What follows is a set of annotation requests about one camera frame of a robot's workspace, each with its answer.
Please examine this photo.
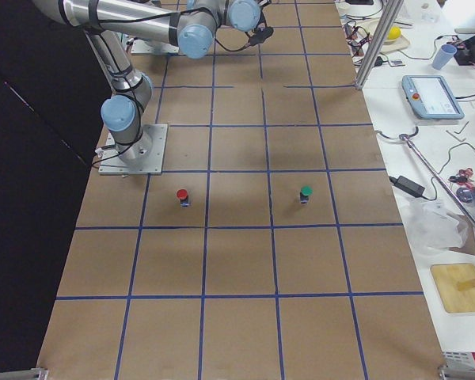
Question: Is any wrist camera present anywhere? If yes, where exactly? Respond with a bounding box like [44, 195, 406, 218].
[248, 26, 274, 47]

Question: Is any green push button switch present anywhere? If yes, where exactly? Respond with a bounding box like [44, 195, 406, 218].
[299, 185, 313, 204]

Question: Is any red push button switch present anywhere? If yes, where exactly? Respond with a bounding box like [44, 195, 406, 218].
[176, 188, 190, 207]

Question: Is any beige tray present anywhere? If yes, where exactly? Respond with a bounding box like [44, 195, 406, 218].
[357, 19, 410, 53]

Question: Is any blue plastic cup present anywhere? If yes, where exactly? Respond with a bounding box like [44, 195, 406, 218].
[431, 44, 458, 70]

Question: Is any aluminium frame post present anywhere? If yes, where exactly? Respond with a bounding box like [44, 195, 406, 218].
[355, 0, 403, 90]

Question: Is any clear plastic bag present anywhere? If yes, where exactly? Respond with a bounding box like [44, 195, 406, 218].
[400, 199, 469, 257]

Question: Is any metal walking cane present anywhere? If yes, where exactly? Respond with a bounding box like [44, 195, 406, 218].
[375, 127, 475, 231]

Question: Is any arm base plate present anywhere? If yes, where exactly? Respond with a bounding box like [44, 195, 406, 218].
[97, 124, 169, 175]
[131, 40, 179, 55]

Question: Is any yellow lemon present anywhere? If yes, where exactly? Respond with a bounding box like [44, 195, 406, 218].
[386, 26, 401, 41]

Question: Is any teach pendant tablet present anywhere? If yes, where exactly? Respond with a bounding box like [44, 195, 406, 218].
[401, 75, 465, 120]

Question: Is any black power adapter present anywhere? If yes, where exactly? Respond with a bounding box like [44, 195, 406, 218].
[389, 176, 425, 198]

